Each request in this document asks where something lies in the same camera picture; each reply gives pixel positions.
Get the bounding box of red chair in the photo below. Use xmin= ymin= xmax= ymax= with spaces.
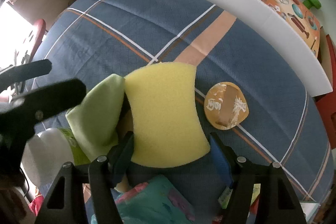
xmin=14 ymin=19 xmax=49 ymax=62

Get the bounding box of white box tray mint edge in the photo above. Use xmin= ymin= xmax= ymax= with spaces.
xmin=299 ymin=202 xmax=322 ymax=223

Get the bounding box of red cardboard box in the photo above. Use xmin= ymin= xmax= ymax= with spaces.
xmin=315 ymin=34 xmax=336 ymax=135

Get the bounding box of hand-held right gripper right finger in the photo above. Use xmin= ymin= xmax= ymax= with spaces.
xmin=209 ymin=132 xmax=307 ymax=224

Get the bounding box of yellow sponge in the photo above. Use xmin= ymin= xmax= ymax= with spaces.
xmin=124 ymin=61 xmax=210 ymax=169

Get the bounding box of teal plastic packet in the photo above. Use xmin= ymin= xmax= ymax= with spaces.
xmin=91 ymin=175 xmax=196 ymax=224

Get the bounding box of blue plaid blanket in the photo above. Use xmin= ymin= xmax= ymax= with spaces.
xmin=26 ymin=0 xmax=331 ymax=224

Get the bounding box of white plastic bottle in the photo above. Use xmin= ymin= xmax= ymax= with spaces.
xmin=21 ymin=128 xmax=75 ymax=188

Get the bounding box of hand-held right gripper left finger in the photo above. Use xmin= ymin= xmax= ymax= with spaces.
xmin=34 ymin=131 xmax=135 ymax=224

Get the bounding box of white foam board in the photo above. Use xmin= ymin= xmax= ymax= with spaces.
xmin=185 ymin=0 xmax=332 ymax=96

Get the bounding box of green tissue packet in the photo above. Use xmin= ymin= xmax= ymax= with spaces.
xmin=58 ymin=127 xmax=91 ymax=165
xmin=218 ymin=183 xmax=261 ymax=210

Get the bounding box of light green cloth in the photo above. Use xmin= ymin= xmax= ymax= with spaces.
xmin=65 ymin=74 xmax=126 ymax=159

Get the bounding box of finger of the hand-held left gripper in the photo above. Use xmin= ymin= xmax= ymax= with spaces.
xmin=0 ymin=59 xmax=52 ymax=83
xmin=0 ymin=78 xmax=87 ymax=123

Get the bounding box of round orange bread toy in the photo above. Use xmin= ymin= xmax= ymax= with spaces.
xmin=204 ymin=81 xmax=249 ymax=131

